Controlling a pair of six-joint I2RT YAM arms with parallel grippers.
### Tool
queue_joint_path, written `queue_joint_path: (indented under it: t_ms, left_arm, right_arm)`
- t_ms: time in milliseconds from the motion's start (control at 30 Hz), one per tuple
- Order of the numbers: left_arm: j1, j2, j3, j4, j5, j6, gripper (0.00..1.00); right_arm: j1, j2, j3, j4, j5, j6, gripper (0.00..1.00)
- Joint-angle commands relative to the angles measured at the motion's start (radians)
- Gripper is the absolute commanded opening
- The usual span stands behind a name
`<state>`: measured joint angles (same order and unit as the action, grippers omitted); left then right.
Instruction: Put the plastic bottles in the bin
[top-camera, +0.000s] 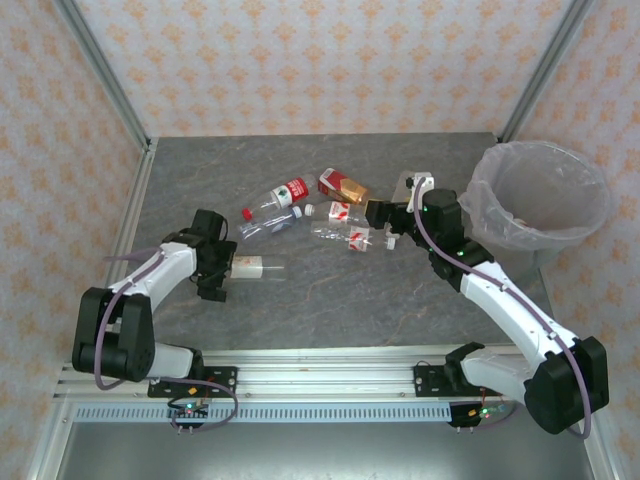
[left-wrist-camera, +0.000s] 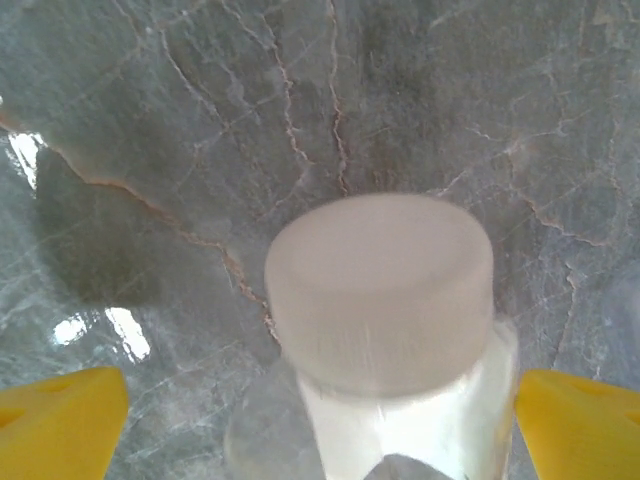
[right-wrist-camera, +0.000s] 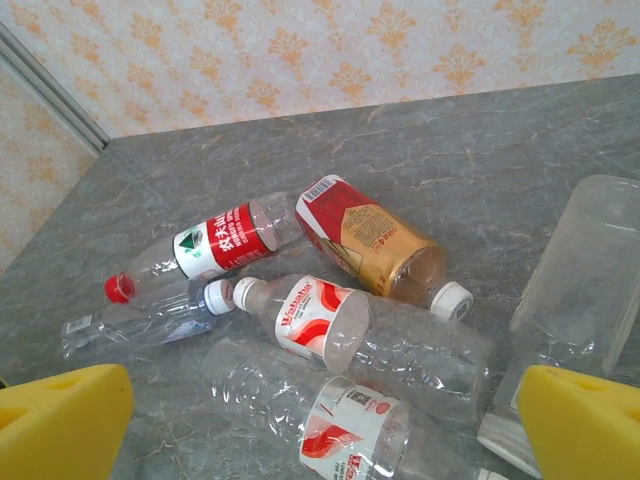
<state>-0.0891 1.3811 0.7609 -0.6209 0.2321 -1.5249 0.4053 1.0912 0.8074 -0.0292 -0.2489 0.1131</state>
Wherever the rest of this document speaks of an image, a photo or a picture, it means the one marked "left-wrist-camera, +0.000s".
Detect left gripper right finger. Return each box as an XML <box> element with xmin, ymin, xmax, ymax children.
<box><xmin>514</xmin><ymin>368</ymin><xmax>640</xmax><ymax>480</ymax></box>

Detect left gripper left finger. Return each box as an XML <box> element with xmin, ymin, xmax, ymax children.
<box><xmin>0</xmin><ymin>366</ymin><xmax>130</xmax><ymax>480</ymax></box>

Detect small bottle frosted wide cap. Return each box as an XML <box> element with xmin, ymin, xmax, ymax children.
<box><xmin>223</xmin><ymin>192</ymin><xmax>521</xmax><ymax>480</ymax></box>

